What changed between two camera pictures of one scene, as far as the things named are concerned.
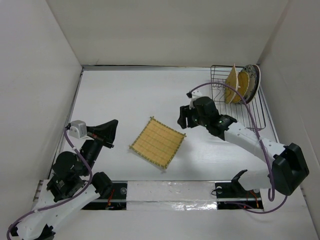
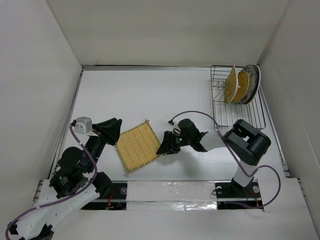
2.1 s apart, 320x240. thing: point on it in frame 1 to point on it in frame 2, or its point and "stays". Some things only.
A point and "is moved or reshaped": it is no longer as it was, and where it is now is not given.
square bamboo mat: [158, 142] is moved or reshaped
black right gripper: [185, 112] to [167, 147]
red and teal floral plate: [259, 80] stays
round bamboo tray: [243, 82] stays
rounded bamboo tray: [232, 81] stays
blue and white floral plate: [251, 70] stays
